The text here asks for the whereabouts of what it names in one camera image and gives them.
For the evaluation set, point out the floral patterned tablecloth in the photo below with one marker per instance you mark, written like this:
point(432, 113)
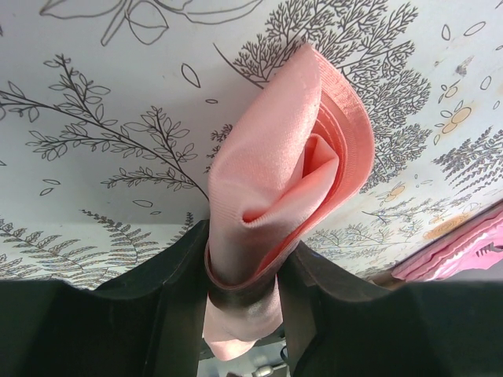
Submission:
point(113, 111)

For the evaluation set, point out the pink floral placemat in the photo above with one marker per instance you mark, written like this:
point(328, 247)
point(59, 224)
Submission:
point(477, 244)

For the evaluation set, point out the peach satin napkin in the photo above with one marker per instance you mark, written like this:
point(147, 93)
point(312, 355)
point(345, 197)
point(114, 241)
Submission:
point(304, 147)

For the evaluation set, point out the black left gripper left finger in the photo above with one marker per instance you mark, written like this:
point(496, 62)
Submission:
point(146, 322)

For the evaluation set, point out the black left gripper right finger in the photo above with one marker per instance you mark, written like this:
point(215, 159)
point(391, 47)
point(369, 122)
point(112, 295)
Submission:
point(337, 324)

